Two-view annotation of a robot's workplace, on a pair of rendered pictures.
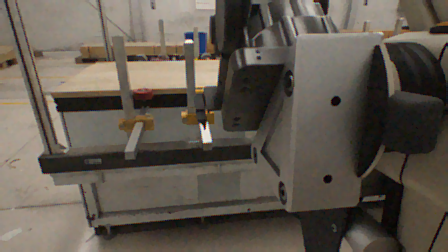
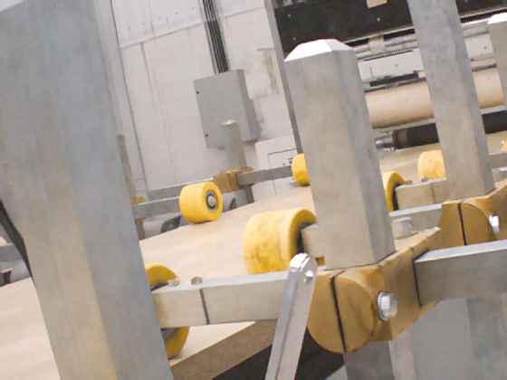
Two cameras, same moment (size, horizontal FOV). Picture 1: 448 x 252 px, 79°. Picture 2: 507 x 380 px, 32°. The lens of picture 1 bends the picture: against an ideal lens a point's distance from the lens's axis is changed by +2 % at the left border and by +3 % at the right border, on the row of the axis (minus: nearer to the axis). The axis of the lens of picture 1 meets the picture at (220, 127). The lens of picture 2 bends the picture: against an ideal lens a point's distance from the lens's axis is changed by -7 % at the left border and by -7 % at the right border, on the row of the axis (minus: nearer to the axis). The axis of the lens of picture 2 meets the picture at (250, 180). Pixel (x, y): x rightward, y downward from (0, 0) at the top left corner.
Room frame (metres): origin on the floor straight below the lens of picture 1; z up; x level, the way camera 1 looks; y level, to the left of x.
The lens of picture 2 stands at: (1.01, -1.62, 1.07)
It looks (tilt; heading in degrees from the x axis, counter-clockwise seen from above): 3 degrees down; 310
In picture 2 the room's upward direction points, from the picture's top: 12 degrees counter-clockwise
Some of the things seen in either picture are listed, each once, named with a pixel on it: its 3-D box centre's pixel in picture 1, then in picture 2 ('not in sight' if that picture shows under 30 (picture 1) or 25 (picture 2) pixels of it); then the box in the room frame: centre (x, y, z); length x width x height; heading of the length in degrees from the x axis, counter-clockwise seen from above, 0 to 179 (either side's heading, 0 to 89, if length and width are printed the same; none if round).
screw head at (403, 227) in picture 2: not in sight; (403, 227); (1.35, -2.19, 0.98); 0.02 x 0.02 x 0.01
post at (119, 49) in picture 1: (127, 98); not in sight; (1.00, 0.37, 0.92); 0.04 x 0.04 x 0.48; 8
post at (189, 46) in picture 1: (191, 101); not in sight; (1.04, 0.12, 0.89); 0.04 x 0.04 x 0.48; 8
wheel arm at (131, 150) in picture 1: (139, 128); not in sight; (0.96, 0.32, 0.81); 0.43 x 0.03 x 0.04; 8
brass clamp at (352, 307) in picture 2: not in sight; (381, 288); (1.34, -2.13, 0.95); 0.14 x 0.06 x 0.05; 98
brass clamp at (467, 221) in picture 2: not in sight; (484, 216); (1.38, -2.38, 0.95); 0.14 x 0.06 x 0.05; 98
